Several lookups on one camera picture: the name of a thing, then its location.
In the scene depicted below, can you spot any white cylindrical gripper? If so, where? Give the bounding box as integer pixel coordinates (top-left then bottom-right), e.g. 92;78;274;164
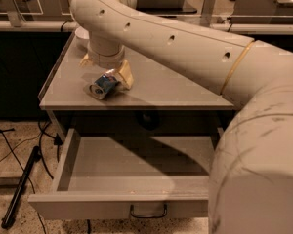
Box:
79;33;134;90

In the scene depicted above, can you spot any blue silver redbull can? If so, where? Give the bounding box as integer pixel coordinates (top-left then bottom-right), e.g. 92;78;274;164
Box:
89;69;122;99

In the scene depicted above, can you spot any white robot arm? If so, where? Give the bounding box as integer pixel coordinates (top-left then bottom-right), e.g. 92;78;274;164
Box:
70;0;293;234

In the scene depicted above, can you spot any grey open top drawer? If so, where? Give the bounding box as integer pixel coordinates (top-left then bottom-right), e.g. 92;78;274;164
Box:
28;129;214;219

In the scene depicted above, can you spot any white ceramic bowl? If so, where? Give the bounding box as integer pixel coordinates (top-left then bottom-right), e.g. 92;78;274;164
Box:
75;26;89;50

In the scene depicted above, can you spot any grey cabinet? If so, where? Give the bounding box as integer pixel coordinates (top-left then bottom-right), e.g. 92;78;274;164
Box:
37;17;238;141

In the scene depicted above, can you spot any black bar on floor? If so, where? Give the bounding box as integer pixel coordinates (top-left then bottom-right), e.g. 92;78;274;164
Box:
1;146;39;229

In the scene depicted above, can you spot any clear acrylic barrier panel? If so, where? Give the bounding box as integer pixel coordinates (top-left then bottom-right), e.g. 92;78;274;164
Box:
0;0;293;24

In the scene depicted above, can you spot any black floor cable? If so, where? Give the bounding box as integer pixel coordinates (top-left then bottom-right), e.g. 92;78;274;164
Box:
0;120;62;234

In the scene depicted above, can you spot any dark metal drawer handle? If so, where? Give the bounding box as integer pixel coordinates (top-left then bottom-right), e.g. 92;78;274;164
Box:
130;204;168;219

